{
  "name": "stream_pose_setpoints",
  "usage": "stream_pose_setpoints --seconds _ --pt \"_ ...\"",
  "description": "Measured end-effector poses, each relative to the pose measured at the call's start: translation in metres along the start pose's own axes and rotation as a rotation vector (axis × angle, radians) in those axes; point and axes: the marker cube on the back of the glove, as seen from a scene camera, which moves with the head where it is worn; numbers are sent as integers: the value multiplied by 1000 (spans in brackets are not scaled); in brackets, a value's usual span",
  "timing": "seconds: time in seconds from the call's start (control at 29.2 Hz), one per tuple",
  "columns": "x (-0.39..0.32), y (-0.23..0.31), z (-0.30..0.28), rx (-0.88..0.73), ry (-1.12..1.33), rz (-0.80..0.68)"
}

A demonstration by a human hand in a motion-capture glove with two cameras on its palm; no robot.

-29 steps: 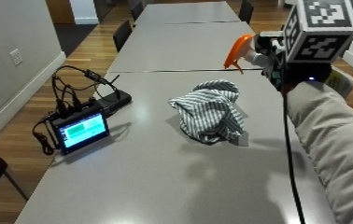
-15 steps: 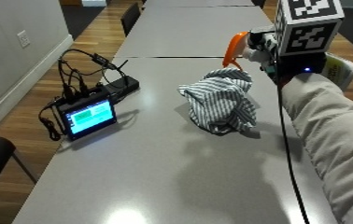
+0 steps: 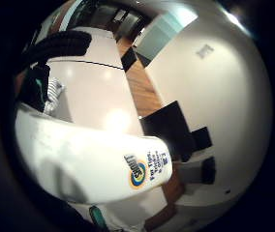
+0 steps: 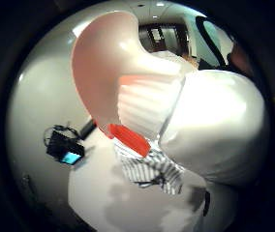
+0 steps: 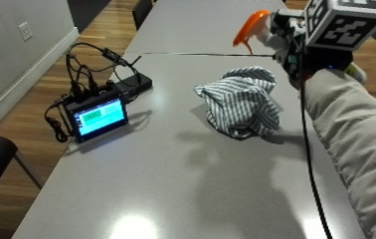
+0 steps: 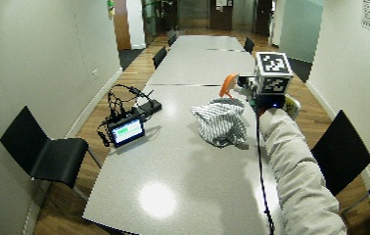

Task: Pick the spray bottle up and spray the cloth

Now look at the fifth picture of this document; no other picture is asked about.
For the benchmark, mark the spray bottle with orange trigger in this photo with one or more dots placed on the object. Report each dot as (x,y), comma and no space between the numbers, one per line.
(251,28)

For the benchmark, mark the white marker cube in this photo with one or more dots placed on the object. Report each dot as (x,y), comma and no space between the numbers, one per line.
(344,28)

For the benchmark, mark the striped crumpled cloth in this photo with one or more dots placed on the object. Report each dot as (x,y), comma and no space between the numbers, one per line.
(240,103)

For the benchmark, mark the black box device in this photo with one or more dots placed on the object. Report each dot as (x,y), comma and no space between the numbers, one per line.
(134,83)

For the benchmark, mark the small black screen device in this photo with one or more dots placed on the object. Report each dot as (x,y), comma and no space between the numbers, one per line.
(100,119)

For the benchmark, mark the white wall outlet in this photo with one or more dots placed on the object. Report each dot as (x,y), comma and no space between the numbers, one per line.
(25,31)

